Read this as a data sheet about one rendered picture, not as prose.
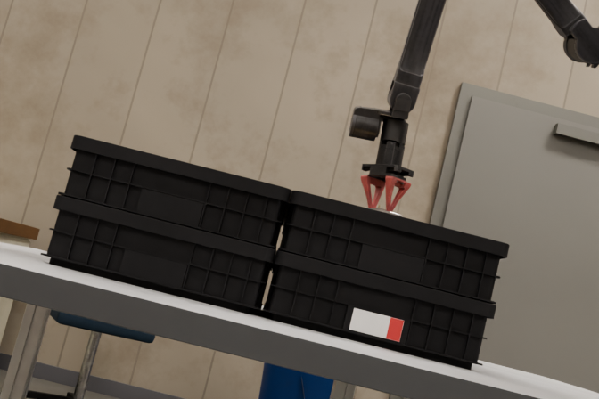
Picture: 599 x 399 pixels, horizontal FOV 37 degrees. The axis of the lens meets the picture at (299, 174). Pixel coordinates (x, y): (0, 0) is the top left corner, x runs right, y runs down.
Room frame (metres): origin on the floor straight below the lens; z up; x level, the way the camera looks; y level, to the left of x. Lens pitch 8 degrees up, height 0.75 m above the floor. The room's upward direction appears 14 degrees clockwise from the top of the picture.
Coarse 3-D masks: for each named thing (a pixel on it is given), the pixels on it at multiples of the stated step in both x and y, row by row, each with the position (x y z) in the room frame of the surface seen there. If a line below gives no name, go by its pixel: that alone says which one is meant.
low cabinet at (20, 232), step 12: (0, 228) 4.05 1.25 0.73; (12, 228) 4.25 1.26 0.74; (24, 228) 4.46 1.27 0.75; (36, 228) 4.69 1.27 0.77; (0, 240) 4.20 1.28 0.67; (12, 240) 4.41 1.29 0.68; (24, 240) 4.63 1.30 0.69; (0, 300) 4.51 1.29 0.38; (12, 300) 4.75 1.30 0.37; (0, 312) 4.57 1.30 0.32; (0, 324) 4.64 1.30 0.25; (0, 336) 4.71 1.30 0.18
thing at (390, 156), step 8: (384, 144) 1.90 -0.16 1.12; (392, 144) 1.89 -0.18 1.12; (400, 144) 1.90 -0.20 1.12; (384, 152) 1.90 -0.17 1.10; (392, 152) 1.89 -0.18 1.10; (400, 152) 1.90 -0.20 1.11; (376, 160) 1.92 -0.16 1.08; (384, 160) 1.90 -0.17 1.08; (392, 160) 1.89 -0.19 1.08; (400, 160) 1.90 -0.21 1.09; (368, 168) 1.93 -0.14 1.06; (392, 168) 1.88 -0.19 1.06; (400, 168) 1.87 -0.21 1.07
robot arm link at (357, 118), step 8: (400, 96) 1.85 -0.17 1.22; (408, 96) 1.85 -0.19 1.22; (400, 104) 1.86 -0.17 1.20; (408, 104) 1.86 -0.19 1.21; (360, 112) 1.90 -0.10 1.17; (368, 112) 1.89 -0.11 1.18; (376, 112) 1.89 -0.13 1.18; (384, 112) 1.89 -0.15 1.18; (392, 112) 1.87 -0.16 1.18; (400, 112) 1.87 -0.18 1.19; (408, 112) 1.87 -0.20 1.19; (352, 120) 1.90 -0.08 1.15; (360, 120) 1.89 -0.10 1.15; (368, 120) 1.89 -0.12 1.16; (376, 120) 1.90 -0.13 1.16; (352, 128) 1.90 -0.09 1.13; (360, 128) 1.90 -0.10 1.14; (368, 128) 1.89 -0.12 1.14; (376, 128) 1.89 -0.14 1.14; (352, 136) 1.92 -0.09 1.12; (360, 136) 1.91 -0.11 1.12; (368, 136) 1.91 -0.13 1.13
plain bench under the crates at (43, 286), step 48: (0, 288) 1.11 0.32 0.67; (48, 288) 1.12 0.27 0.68; (96, 288) 1.12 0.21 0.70; (144, 288) 1.56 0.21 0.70; (192, 336) 1.12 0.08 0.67; (240, 336) 1.12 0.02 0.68; (288, 336) 1.13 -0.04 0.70; (336, 384) 2.62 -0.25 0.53; (384, 384) 1.13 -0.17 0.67; (432, 384) 1.13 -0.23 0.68; (480, 384) 1.13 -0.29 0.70; (528, 384) 1.58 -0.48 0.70
